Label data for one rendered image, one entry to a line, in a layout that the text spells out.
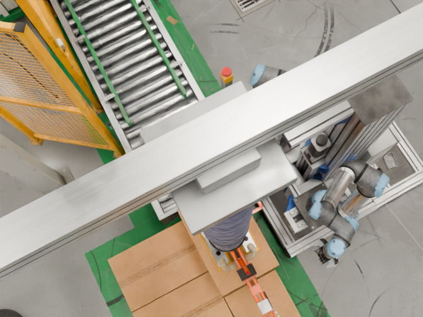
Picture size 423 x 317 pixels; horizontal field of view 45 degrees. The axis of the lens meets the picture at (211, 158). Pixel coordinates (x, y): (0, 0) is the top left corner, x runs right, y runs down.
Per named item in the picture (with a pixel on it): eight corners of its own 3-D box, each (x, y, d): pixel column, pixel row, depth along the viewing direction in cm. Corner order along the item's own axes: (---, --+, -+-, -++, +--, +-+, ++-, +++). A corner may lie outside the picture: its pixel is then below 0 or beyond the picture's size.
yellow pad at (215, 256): (193, 222, 317) (192, 221, 313) (208, 215, 318) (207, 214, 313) (218, 272, 309) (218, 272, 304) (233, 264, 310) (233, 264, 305)
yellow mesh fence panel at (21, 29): (28, 143, 437) (-151, 12, 234) (31, 133, 439) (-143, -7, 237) (126, 160, 429) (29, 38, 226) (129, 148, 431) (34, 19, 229)
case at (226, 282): (182, 219, 359) (176, 209, 320) (233, 192, 362) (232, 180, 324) (223, 296, 344) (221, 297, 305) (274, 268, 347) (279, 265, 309)
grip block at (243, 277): (235, 270, 299) (235, 269, 293) (250, 261, 300) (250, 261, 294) (242, 282, 297) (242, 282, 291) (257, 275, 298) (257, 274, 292)
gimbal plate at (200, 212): (141, 137, 135) (138, 131, 130) (240, 86, 138) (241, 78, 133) (192, 237, 128) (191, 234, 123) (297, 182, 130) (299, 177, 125)
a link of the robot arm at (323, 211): (349, 146, 256) (313, 204, 223) (369, 158, 254) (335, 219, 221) (339, 161, 264) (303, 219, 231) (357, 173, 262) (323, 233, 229)
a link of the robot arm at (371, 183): (332, 204, 299) (369, 158, 252) (354, 218, 296) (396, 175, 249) (323, 219, 293) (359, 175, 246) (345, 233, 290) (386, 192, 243)
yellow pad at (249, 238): (220, 209, 319) (220, 207, 314) (234, 201, 320) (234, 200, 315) (246, 257, 311) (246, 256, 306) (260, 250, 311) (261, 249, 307)
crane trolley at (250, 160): (175, 143, 130) (170, 131, 121) (230, 114, 132) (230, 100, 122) (204, 197, 126) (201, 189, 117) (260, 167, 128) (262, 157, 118)
